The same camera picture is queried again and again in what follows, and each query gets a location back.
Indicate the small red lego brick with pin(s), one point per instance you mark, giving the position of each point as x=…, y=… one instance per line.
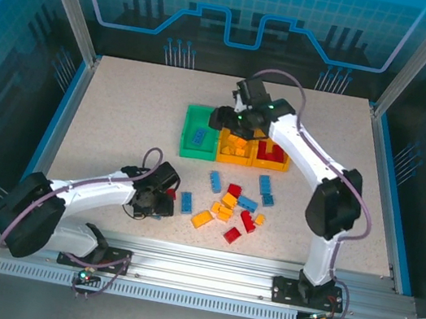
x=172, y=194
x=272, y=158

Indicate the long blue lego brick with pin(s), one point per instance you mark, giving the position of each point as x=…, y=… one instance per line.
x=215, y=180
x=265, y=185
x=157, y=217
x=199, y=136
x=186, y=203
x=247, y=203

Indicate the long red lego brick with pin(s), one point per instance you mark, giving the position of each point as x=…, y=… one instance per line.
x=263, y=149
x=247, y=221

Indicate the small blue lego brick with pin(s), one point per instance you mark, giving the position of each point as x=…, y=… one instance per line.
x=268, y=200

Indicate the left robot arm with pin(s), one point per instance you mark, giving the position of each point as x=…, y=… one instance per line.
x=28, y=213

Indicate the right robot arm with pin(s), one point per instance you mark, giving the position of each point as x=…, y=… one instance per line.
x=331, y=213

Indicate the green plastic bin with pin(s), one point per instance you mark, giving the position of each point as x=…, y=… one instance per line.
x=197, y=152

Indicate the long yellow lego brick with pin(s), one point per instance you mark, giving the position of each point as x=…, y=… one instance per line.
x=202, y=219

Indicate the yellow plastic bin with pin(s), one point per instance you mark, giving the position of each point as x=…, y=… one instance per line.
x=233, y=160

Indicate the orange-yellow plastic bin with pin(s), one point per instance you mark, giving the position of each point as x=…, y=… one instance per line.
x=269, y=165

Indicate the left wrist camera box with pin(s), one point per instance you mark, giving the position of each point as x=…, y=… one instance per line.
x=166, y=176

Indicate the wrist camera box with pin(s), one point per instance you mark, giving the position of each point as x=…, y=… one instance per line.
x=166, y=176
x=252, y=90

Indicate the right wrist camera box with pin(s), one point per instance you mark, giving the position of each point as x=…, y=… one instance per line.
x=252, y=90

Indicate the aluminium frame rail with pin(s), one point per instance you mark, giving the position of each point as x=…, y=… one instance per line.
x=198, y=268

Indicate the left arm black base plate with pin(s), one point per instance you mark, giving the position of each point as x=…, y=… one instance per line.
x=117, y=260

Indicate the blue-edged aluminium side rail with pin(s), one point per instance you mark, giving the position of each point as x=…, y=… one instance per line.
x=63, y=121
x=385, y=177

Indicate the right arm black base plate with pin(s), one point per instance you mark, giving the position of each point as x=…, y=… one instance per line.
x=285, y=290

